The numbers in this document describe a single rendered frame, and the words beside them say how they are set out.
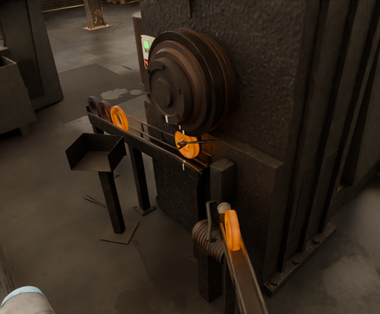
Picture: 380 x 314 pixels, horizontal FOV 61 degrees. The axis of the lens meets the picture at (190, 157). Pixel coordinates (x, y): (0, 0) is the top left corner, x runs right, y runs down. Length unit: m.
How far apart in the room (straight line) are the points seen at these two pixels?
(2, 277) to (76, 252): 0.87
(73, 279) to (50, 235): 0.44
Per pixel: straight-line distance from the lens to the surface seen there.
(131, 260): 2.15
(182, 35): 1.33
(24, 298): 0.89
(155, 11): 1.73
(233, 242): 1.23
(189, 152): 1.58
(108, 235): 2.32
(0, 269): 1.48
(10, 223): 2.73
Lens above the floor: 1.66
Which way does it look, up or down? 34 degrees down
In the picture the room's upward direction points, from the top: 3 degrees counter-clockwise
